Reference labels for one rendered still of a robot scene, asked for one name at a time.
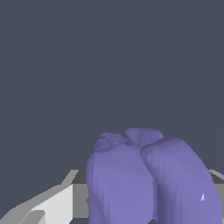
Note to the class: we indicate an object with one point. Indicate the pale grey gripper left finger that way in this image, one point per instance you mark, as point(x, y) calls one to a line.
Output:
point(55, 201)

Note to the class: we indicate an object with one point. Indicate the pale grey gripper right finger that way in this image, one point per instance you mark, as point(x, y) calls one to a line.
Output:
point(218, 178)

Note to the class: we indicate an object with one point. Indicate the purple lobed object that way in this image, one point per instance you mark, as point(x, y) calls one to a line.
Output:
point(151, 180)

